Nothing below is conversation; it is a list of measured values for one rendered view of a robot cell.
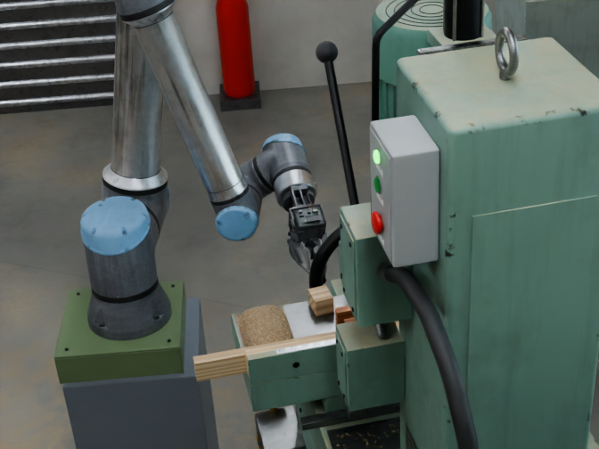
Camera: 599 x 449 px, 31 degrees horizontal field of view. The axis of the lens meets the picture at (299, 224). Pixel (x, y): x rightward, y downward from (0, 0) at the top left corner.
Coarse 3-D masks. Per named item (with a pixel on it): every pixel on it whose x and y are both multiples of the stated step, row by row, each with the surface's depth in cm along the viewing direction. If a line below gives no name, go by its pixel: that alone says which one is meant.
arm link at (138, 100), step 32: (128, 32) 228; (128, 64) 231; (128, 96) 235; (160, 96) 238; (128, 128) 239; (160, 128) 243; (128, 160) 242; (128, 192) 244; (160, 192) 248; (160, 224) 249
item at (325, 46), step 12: (324, 48) 167; (336, 48) 168; (324, 60) 168; (336, 84) 168; (336, 96) 168; (336, 108) 168; (336, 120) 168; (348, 144) 167; (348, 156) 167; (348, 168) 167; (348, 180) 167; (348, 192) 167; (384, 324) 163; (384, 336) 162
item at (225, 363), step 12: (312, 336) 186; (240, 348) 185; (252, 348) 184; (204, 360) 182; (216, 360) 182; (228, 360) 183; (240, 360) 184; (204, 372) 183; (216, 372) 184; (228, 372) 184; (240, 372) 185
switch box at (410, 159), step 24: (384, 120) 135; (408, 120) 135; (384, 144) 130; (408, 144) 129; (432, 144) 129; (384, 168) 131; (408, 168) 128; (432, 168) 129; (384, 192) 133; (408, 192) 130; (432, 192) 131; (384, 216) 135; (408, 216) 132; (432, 216) 133; (384, 240) 137; (408, 240) 134; (432, 240) 134; (408, 264) 135
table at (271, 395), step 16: (336, 288) 210; (304, 304) 201; (336, 304) 200; (288, 320) 197; (304, 320) 197; (320, 320) 197; (240, 336) 194; (304, 336) 193; (256, 384) 183; (272, 384) 183; (288, 384) 184; (304, 384) 185; (320, 384) 186; (336, 384) 186; (256, 400) 184; (272, 400) 185; (288, 400) 186; (304, 400) 187
